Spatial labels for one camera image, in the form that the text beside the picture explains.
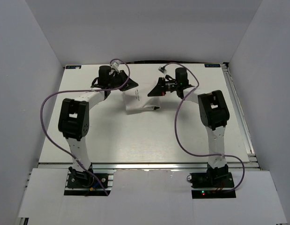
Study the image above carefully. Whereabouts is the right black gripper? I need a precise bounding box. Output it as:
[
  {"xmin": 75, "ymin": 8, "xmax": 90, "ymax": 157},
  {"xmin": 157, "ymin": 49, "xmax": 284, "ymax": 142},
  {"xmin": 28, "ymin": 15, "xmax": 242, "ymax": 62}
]
[{"xmin": 148, "ymin": 77, "xmax": 179, "ymax": 97}]

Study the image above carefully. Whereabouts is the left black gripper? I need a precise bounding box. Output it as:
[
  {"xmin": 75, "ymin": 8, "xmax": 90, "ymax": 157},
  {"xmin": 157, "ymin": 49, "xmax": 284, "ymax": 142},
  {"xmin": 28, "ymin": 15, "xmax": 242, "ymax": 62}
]
[{"xmin": 107, "ymin": 70, "xmax": 138, "ymax": 91}]

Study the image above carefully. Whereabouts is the white green raglan t-shirt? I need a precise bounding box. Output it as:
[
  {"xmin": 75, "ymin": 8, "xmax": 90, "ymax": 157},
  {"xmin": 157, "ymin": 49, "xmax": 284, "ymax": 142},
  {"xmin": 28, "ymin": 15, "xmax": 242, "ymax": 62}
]
[{"xmin": 122, "ymin": 87, "xmax": 160, "ymax": 113}]

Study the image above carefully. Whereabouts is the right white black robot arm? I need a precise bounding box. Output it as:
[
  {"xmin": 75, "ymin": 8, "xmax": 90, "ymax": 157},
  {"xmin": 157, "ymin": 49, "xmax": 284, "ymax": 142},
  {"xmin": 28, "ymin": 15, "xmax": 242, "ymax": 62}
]
[{"xmin": 148, "ymin": 66, "xmax": 230, "ymax": 189}]

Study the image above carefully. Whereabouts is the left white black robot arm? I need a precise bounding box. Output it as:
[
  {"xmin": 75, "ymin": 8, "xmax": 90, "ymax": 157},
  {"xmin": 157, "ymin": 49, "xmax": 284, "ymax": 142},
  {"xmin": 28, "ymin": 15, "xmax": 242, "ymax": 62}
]
[{"xmin": 58, "ymin": 66, "xmax": 139, "ymax": 188}]

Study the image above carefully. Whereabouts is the left blue table label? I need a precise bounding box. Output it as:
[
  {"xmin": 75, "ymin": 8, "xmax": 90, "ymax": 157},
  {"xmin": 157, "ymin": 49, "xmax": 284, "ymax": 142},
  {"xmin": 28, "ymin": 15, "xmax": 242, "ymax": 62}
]
[{"xmin": 65, "ymin": 65, "xmax": 82, "ymax": 69}]

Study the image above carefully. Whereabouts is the blue table label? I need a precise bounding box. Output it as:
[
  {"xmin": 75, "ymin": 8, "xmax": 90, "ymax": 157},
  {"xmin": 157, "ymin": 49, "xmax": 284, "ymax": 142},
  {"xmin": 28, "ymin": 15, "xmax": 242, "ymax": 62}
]
[
  {"xmin": 204, "ymin": 64, "xmax": 221, "ymax": 68},
  {"xmin": 65, "ymin": 65, "xmax": 82, "ymax": 69}
]

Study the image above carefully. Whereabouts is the right blue table label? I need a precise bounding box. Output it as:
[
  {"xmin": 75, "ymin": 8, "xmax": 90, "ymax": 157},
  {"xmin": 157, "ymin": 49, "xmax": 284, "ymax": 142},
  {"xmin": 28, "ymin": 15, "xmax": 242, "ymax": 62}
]
[{"xmin": 204, "ymin": 64, "xmax": 221, "ymax": 68}]

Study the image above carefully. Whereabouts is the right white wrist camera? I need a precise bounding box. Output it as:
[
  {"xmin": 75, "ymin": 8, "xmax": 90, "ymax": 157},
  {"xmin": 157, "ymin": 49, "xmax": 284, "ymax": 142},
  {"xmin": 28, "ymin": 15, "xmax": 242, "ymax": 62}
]
[{"xmin": 158, "ymin": 66, "xmax": 167, "ymax": 76}]

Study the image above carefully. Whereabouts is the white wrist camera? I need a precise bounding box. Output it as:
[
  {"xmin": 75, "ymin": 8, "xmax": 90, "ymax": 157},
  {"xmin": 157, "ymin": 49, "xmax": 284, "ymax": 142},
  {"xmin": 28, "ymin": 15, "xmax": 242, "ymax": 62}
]
[
  {"xmin": 110, "ymin": 60, "xmax": 121, "ymax": 72},
  {"xmin": 158, "ymin": 66, "xmax": 167, "ymax": 76}
]

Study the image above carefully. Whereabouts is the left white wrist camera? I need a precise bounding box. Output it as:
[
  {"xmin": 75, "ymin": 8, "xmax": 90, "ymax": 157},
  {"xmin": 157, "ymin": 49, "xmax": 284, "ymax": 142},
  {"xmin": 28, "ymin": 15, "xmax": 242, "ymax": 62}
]
[{"xmin": 110, "ymin": 60, "xmax": 121, "ymax": 72}]

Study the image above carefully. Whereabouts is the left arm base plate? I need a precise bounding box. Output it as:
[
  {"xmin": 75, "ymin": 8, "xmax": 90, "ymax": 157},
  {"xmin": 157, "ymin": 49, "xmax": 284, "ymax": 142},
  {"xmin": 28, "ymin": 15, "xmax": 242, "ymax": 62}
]
[{"xmin": 64, "ymin": 172, "xmax": 113, "ymax": 197}]

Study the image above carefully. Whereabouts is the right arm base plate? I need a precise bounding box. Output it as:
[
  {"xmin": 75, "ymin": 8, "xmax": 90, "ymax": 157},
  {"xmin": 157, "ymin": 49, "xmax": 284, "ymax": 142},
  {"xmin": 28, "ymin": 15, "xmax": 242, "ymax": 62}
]
[{"xmin": 186, "ymin": 172, "xmax": 237, "ymax": 199}]

